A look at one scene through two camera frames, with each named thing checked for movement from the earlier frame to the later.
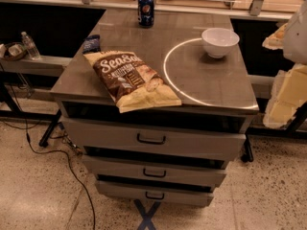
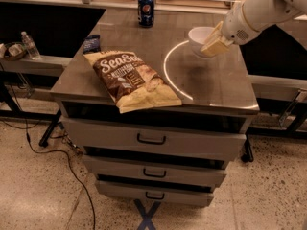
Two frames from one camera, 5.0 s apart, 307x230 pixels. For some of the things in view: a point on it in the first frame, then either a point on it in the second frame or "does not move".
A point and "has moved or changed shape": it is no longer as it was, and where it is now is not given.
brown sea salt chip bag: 131,84 does not move
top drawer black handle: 151,142 does not move
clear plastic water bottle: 30,46 does not move
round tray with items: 12,52 does not move
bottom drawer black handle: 155,198 does not move
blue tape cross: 147,222 does not move
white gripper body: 296,37 -> 237,27
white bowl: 218,41 has moved or changed shape
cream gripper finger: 289,94 -> 216,46
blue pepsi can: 146,11 does not move
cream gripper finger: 275,41 -> 217,33
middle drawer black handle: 154,175 does not move
